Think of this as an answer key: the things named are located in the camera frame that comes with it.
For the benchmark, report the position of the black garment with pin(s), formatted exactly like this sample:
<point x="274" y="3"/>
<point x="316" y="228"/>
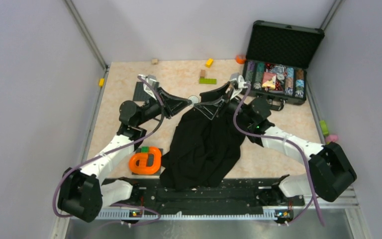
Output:
<point x="202" y="151"/>

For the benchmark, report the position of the wooden cube by wall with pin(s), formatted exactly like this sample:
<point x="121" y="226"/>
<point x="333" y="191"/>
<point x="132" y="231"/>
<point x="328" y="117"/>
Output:
<point x="154" y="61"/>

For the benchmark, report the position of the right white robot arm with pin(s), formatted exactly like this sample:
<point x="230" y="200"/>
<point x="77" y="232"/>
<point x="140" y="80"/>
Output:
<point x="328" y="171"/>

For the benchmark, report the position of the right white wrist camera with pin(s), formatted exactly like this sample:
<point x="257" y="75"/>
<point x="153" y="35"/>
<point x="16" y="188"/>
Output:
<point x="238" y="82"/>

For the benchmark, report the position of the green and pink toys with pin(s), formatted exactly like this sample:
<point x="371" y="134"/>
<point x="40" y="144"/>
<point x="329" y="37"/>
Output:
<point x="328" y="137"/>

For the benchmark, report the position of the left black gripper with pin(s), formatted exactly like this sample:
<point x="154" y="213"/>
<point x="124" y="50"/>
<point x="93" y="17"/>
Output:
<point x="172" y="104"/>

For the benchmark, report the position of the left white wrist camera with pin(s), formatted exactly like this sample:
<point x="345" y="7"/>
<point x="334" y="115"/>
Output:
<point x="148" y="81"/>

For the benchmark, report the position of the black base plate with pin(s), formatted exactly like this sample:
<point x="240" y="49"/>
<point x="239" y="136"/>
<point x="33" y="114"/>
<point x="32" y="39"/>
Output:
<point x="237" y="196"/>

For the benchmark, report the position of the small green lego block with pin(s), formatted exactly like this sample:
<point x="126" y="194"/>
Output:
<point x="145" y="149"/>

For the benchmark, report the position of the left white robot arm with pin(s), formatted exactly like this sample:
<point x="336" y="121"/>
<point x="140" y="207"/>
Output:
<point x="82" y="191"/>

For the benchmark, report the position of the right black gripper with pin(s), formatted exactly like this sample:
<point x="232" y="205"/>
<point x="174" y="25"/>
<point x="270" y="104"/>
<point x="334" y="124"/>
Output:
<point x="210" y="109"/>

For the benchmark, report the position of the dark grey lego baseplate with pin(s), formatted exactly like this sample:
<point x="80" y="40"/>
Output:
<point x="140" y="95"/>

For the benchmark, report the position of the brown wooden block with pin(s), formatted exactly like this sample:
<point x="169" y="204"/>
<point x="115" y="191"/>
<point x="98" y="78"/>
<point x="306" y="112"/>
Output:
<point x="202" y="74"/>

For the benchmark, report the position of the black poker chip case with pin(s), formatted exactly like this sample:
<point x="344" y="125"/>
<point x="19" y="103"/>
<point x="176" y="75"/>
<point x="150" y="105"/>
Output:
<point x="277" y="58"/>

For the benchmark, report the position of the yellow lego brick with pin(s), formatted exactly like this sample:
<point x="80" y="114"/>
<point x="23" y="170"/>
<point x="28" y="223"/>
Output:
<point x="209" y="62"/>

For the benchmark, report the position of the yellow block on rail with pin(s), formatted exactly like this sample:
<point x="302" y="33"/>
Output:
<point x="101" y="82"/>

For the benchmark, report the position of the small grey baseplate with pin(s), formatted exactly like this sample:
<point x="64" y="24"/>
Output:
<point x="145" y="173"/>

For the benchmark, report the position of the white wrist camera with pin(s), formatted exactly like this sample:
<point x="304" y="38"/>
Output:
<point x="148" y="81"/>
<point x="238" y="82"/>

